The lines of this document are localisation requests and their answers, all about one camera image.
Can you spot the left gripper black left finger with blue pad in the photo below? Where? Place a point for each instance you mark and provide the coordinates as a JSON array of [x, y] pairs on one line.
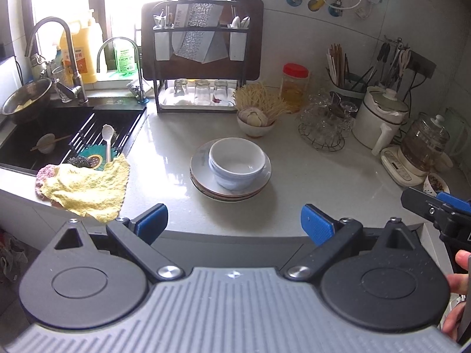
[[134, 237]]

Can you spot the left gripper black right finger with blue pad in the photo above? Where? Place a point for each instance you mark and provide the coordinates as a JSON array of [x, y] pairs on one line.
[[333, 240]]

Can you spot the white plate with leaf pattern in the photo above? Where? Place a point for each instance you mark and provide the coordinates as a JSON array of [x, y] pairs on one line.
[[204, 173]]

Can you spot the hanging kitchen utensils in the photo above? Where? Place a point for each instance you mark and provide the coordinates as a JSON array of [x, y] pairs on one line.
[[390, 65]]

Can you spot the black metal kitchen rack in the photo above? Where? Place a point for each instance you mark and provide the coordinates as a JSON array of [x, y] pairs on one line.
[[193, 30]]

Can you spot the small speckled dish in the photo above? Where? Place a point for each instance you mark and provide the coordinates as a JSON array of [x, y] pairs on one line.
[[434, 184]]

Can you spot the yellow dish cloth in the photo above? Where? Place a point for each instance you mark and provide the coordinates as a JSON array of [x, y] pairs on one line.
[[84, 191]]

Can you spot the glass kettle on base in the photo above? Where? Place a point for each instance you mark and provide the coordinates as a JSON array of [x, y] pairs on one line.
[[409, 163]]

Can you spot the lower stacked plate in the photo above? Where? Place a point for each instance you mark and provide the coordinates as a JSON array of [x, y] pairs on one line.
[[223, 197]]

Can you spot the steel wool scrubber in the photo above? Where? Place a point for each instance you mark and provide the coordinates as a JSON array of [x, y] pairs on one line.
[[77, 161]]

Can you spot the teal silicone mat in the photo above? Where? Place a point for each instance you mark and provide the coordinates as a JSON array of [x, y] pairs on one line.
[[93, 156]]

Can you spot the white ceramic spoon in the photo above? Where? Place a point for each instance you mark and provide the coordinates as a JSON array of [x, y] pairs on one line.
[[107, 134]]

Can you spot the black sink drying rack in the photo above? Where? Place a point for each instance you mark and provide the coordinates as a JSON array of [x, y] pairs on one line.
[[125, 122]]

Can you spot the cluster of clear glass cups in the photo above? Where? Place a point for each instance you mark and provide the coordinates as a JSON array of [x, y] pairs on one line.
[[327, 121]]

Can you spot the white electric cooker pot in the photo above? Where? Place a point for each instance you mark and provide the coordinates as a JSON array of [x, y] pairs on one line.
[[379, 118]]

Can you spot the white bowl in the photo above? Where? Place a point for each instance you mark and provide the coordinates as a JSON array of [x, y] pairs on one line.
[[236, 157]]

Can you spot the bowl with chopsticks in sink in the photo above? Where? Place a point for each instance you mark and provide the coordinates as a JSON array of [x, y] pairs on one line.
[[46, 144]]

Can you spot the white drip tray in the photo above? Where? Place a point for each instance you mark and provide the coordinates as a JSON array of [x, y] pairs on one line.
[[191, 102]]

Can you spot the small chrome faucet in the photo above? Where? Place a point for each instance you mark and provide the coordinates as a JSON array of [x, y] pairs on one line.
[[136, 89]]

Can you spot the small bowl with garlic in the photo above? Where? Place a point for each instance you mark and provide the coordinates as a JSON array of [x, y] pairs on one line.
[[254, 123]]

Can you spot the clear glass left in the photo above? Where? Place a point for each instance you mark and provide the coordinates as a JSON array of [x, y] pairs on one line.
[[180, 87]]

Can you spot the clear glass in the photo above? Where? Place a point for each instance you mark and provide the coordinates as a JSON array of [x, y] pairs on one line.
[[180, 87], [202, 91]]

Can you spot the clear glass middle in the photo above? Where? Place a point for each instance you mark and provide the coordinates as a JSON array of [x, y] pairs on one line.
[[202, 91]]

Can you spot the chopstick holder with chopsticks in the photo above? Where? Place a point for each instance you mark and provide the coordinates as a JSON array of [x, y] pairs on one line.
[[343, 81]]

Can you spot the clear glass red print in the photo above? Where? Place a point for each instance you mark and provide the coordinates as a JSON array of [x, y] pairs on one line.
[[220, 91]]

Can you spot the bundle of dry noodles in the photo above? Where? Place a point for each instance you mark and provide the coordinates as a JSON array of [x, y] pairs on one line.
[[257, 96]]

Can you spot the jar with red lid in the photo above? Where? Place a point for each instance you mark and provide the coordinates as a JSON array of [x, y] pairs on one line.
[[294, 83]]

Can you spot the steel mixing bowl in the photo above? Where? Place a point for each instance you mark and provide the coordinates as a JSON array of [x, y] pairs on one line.
[[28, 102]]

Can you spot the green detergent bottle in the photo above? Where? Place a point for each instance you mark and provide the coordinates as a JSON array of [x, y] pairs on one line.
[[124, 57]]

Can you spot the orange detergent bottle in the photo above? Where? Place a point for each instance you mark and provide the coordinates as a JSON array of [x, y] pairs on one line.
[[83, 54]]

